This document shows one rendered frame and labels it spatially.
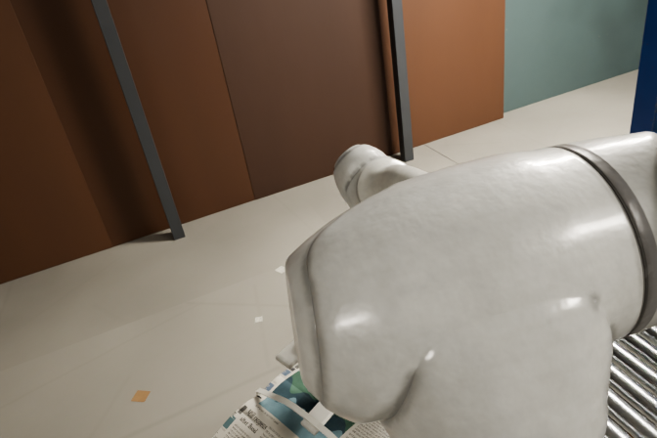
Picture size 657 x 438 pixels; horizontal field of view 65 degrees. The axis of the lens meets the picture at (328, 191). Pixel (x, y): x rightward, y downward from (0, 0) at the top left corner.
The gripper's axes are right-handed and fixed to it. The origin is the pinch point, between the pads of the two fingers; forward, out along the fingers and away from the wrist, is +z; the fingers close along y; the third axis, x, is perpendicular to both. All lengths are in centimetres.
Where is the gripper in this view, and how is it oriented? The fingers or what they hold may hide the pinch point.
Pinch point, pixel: (300, 390)
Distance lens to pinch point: 78.7
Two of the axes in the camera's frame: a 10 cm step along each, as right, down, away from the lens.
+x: -6.9, -2.3, 6.8
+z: -6.9, 5.0, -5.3
